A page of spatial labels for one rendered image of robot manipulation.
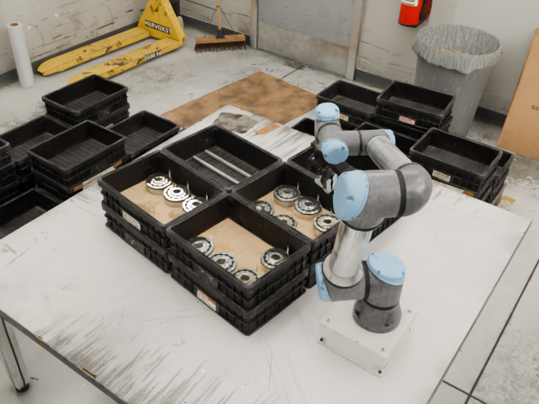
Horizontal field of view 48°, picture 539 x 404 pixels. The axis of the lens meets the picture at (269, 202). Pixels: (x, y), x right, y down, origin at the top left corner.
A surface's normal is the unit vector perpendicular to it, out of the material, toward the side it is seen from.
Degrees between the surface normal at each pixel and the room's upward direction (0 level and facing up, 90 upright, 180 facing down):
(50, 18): 90
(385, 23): 90
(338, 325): 1
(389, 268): 7
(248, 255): 0
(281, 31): 90
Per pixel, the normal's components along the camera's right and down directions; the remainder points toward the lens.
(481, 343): 0.04, -0.79
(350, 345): -0.58, 0.48
